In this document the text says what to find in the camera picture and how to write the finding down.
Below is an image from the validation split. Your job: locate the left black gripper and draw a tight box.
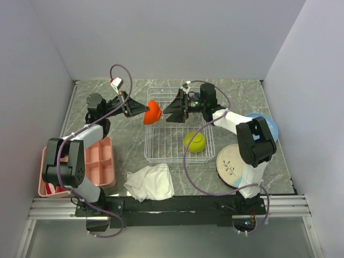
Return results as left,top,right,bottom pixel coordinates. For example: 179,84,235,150
102,91,149,118

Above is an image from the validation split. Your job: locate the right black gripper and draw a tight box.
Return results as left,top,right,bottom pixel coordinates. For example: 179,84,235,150
163,90,205,124

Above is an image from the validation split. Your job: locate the orange bowl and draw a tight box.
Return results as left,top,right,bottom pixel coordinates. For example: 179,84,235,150
143,99,162,125

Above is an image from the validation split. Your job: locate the yellow-green bowl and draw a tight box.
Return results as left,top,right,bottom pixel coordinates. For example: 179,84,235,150
183,131,206,153

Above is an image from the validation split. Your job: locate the beige blue leaf plate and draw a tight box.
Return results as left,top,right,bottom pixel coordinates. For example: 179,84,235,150
216,144,244,184

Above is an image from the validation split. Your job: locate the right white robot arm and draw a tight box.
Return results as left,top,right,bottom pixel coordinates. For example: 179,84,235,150
163,81,277,214

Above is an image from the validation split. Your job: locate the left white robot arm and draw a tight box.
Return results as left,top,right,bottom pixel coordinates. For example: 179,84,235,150
41,91,149,216

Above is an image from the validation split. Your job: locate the pink compartment tray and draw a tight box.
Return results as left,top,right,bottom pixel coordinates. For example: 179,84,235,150
38,137,116,198

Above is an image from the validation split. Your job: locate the dark red plate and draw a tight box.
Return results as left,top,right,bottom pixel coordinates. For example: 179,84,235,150
217,174,242,189

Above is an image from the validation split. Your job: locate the white cloth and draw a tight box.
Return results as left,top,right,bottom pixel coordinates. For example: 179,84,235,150
124,163,175,202

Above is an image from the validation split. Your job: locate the black base beam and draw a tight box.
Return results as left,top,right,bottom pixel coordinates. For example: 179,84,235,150
74,188,299,232

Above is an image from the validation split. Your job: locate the light blue plate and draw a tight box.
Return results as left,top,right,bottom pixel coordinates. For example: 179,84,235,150
246,113,278,142

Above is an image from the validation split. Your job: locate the red white striped item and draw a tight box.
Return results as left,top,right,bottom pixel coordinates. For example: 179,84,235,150
45,183,59,195

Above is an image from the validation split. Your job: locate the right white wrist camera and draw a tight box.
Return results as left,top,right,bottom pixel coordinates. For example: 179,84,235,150
180,81,191,94

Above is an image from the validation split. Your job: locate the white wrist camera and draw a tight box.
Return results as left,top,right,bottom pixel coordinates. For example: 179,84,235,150
110,77,124,95
180,81,191,94

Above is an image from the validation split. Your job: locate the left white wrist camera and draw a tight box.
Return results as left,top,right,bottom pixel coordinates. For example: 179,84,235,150
110,77,124,95

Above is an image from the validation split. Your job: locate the white wire dish rack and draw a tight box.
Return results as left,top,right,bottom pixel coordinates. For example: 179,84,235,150
144,87,216,164

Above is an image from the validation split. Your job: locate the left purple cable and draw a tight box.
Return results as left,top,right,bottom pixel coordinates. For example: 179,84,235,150
56,63,132,239

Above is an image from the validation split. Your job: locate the purple cable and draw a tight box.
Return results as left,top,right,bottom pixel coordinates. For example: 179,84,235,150
56,63,132,239
182,80,270,235

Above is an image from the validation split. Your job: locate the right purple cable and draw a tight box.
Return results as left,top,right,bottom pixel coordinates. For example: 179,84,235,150
182,80,270,235

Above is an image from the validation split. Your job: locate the aluminium rail frame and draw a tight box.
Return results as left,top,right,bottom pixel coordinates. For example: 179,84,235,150
17,195,324,257

